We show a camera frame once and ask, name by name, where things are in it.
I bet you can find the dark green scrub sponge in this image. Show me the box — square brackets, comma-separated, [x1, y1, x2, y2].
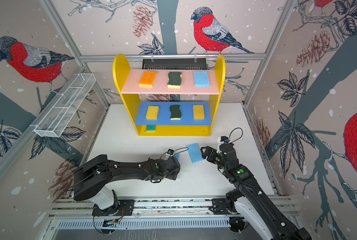
[167, 72, 182, 89]
[169, 105, 182, 121]

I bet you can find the white wire mesh basket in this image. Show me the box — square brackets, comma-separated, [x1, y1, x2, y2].
[34, 73, 96, 138]

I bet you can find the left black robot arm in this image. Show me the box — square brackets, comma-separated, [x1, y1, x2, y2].
[73, 155, 181, 210]

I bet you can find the yellow sponge front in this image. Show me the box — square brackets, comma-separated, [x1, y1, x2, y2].
[193, 105, 205, 121]

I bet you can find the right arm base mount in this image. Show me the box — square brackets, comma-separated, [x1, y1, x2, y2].
[208, 189, 247, 217]

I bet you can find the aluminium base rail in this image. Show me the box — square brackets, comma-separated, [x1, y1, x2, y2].
[47, 196, 298, 218]

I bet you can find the yellow shelf with coloured boards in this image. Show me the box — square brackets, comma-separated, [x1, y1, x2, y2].
[112, 54, 226, 137]

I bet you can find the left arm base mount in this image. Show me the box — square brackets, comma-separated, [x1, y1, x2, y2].
[92, 199, 135, 217]

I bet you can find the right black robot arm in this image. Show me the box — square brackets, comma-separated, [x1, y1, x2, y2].
[201, 143, 312, 240]

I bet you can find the dark green scrub sponge front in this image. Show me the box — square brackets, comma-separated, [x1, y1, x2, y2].
[167, 72, 182, 89]

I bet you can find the black vent grille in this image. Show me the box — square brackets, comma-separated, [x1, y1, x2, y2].
[142, 58, 207, 70]

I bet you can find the orange topped yellow sponge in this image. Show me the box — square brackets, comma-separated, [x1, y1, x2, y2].
[139, 71, 157, 88]

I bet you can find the green topped yellow sponge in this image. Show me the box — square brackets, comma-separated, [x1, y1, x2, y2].
[145, 125, 156, 132]

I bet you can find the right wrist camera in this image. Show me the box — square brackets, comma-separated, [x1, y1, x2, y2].
[217, 136, 230, 152]

